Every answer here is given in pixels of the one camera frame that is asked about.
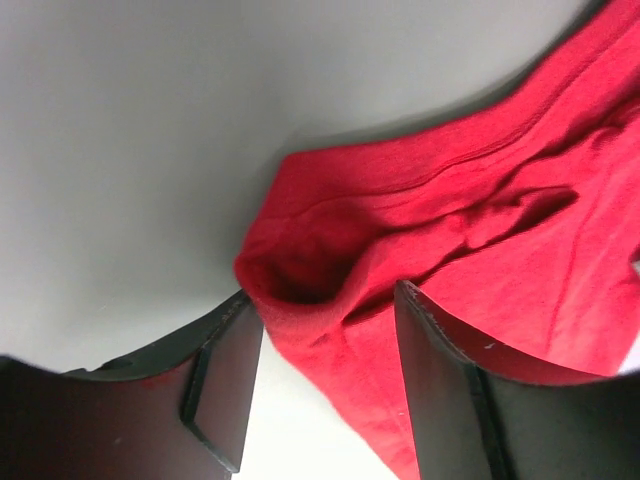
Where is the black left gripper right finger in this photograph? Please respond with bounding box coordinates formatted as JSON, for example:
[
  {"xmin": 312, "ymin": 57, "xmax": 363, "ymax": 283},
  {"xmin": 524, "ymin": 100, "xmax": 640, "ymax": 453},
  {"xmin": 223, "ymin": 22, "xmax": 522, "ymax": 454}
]
[{"xmin": 394, "ymin": 281, "xmax": 639, "ymax": 479}]

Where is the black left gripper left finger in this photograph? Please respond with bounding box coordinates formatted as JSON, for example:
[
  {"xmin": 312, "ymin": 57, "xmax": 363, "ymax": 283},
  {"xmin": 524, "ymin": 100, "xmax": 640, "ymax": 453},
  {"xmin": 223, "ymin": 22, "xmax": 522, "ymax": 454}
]
[{"xmin": 1, "ymin": 292, "xmax": 263, "ymax": 479}]

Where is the red t shirt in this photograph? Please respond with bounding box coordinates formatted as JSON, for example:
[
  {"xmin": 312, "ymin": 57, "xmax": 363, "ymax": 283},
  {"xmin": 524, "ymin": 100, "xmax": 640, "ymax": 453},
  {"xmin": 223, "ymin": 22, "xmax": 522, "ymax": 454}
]
[{"xmin": 234, "ymin": 1, "xmax": 639, "ymax": 479}]

